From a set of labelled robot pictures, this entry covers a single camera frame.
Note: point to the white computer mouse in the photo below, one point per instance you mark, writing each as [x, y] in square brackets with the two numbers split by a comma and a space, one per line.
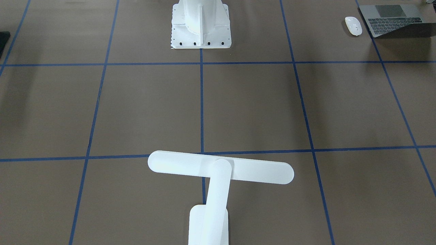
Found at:
[353, 25]

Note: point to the grey laptop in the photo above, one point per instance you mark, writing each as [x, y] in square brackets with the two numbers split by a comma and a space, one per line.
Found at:
[396, 21]

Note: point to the black mouse pad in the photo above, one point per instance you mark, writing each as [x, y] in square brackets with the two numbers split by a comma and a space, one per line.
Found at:
[4, 38]

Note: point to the white desk lamp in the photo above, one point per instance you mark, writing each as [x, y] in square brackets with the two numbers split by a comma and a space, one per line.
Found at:
[209, 223]

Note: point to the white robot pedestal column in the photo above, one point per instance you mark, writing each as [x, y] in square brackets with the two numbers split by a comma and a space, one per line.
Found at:
[200, 24]

